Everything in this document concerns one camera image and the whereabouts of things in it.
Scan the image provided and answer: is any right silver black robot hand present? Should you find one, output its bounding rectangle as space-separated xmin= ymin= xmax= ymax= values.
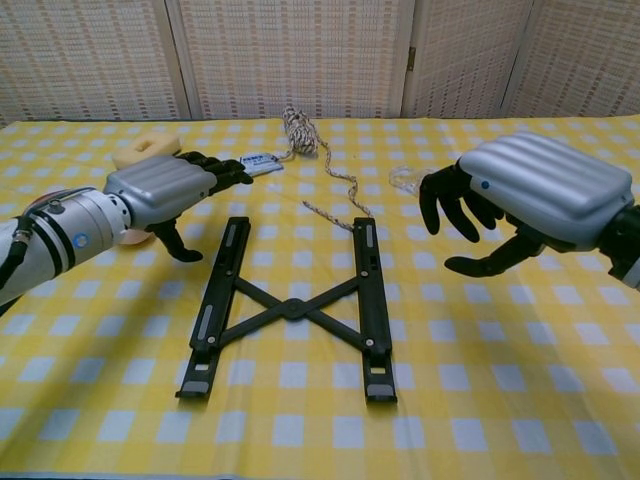
xmin=418 ymin=132 xmax=635 ymax=279

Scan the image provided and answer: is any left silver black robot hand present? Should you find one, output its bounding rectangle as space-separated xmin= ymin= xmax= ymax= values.
xmin=102 ymin=149 xmax=255 ymax=264

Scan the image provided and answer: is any black folding laptop stand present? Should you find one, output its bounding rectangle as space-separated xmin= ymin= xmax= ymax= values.
xmin=174 ymin=215 xmax=399 ymax=405

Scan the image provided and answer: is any yellow sponge with hole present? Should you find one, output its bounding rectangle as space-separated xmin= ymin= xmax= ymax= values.
xmin=110 ymin=133 xmax=182 ymax=171

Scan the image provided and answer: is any blue white toothpaste tube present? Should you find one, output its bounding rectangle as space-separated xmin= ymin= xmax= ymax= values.
xmin=238 ymin=151 xmax=285 ymax=177

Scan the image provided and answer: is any woven folding screen panel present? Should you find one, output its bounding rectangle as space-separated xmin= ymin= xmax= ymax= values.
xmin=502 ymin=0 xmax=640 ymax=119
xmin=167 ymin=0 xmax=416 ymax=121
xmin=0 ymin=0 xmax=192 ymax=126
xmin=402 ymin=0 xmax=544 ymax=120

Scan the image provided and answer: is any yellow white checked tablecloth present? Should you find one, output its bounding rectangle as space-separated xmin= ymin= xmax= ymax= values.
xmin=0 ymin=117 xmax=640 ymax=480

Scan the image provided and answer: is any white braided rope bundle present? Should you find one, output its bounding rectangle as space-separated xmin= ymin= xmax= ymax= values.
xmin=280 ymin=105 xmax=372 ymax=232

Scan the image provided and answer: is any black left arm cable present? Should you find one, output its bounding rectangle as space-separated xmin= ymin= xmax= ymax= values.
xmin=0 ymin=225 xmax=32 ymax=292

